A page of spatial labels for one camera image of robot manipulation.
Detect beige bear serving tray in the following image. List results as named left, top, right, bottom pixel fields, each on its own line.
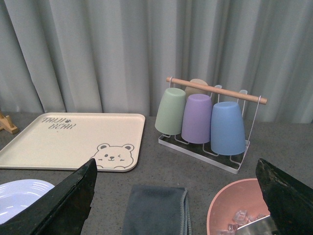
left=0, top=113, right=145, bottom=172

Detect wooden dish rack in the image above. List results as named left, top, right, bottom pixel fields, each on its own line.
left=0, top=112, right=19, bottom=134

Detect grey folded cloth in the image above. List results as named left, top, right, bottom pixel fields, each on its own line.
left=122, top=185, right=192, bottom=235

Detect grey curtain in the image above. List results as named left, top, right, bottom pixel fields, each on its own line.
left=0, top=0, right=313, bottom=123

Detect clear ice cubes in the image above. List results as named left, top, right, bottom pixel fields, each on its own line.
left=216, top=210, right=265, bottom=235

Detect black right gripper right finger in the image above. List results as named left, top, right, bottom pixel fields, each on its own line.
left=256, top=158, right=313, bottom=235

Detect metal scoop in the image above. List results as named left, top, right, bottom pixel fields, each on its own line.
left=235, top=215, right=279, bottom=235

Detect green cup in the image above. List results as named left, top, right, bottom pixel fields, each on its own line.
left=155, top=88, right=186, bottom=135

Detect white round plate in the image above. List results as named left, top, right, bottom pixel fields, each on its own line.
left=0, top=179, right=54, bottom=224

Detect purple cup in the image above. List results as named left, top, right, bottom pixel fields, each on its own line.
left=181, top=94, right=213, bottom=144

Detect beige cup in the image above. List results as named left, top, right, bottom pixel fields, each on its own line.
left=184, top=79, right=208, bottom=99

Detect blue cup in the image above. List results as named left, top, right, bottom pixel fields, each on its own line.
left=211, top=101, right=246, bottom=155

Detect white wire cup rack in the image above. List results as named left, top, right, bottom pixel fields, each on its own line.
left=158, top=77, right=268, bottom=174

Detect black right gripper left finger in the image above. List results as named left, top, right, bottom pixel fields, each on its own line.
left=0, top=159, right=97, bottom=235

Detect pink bowl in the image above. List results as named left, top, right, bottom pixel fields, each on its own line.
left=206, top=178, right=270, bottom=235

